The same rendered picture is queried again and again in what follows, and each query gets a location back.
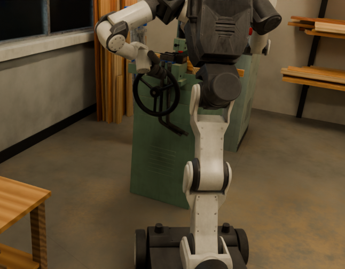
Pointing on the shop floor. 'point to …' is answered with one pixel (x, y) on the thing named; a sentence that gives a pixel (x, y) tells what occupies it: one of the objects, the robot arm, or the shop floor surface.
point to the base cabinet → (162, 152)
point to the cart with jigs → (39, 245)
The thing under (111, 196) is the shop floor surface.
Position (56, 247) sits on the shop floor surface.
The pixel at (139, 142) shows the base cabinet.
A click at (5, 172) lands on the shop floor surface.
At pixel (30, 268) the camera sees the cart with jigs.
